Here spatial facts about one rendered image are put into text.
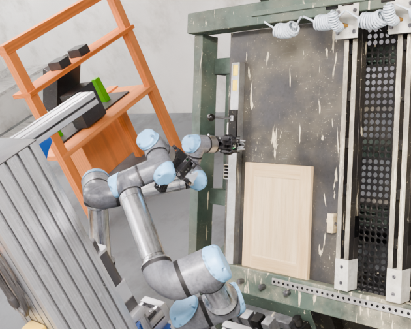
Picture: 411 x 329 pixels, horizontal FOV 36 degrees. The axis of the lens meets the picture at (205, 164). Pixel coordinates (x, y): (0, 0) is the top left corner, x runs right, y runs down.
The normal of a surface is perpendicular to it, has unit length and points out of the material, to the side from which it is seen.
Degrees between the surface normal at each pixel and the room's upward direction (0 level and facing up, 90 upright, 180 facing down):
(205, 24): 58
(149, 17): 90
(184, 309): 8
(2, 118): 90
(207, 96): 90
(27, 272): 90
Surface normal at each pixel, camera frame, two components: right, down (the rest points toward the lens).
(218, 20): -0.70, 0.01
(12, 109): 0.72, 0.05
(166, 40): -0.60, 0.55
